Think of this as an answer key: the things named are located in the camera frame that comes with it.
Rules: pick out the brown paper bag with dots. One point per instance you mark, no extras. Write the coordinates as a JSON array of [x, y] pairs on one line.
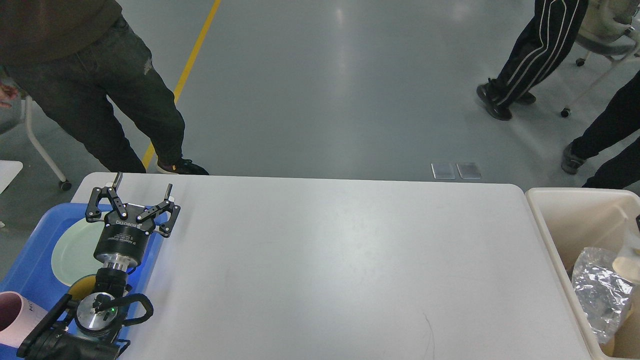
[[626, 341]]

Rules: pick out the blue plastic tray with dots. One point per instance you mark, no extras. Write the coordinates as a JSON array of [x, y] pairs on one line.
[[31, 274]]

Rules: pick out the white office chair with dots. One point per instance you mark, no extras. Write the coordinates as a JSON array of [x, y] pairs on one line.
[[610, 29]]

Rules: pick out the person in black right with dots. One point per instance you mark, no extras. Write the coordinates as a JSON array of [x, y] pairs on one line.
[[620, 119]]

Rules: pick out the white paper cup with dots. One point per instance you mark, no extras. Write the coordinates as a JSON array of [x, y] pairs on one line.
[[627, 262]]

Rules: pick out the person in brown top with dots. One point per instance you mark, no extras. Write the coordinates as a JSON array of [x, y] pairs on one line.
[[80, 58]]

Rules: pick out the light green plate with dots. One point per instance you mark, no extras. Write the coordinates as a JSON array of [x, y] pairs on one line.
[[73, 254]]

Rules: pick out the white side table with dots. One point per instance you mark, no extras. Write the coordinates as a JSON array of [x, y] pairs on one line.
[[8, 171]]

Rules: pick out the small foil wrapper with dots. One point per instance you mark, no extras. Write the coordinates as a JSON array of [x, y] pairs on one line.
[[604, 295]]

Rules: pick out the beige plastic bin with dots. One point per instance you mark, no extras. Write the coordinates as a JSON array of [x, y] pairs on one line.
[[573, 218]]

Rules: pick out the pink ribbed mug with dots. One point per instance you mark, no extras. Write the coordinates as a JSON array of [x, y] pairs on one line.
[[18, 317]]

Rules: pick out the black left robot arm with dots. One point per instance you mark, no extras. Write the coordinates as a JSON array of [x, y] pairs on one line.
[[60, 335]]

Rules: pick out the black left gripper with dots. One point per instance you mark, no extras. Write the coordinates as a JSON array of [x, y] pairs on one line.
[[124, 235]]

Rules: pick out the person in striped trousers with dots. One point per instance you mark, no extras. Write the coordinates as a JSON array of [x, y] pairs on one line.
[[538, 51]]

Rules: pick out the teal mug yellow inside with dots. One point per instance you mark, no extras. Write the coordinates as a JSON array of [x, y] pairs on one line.
[[81, 289]]

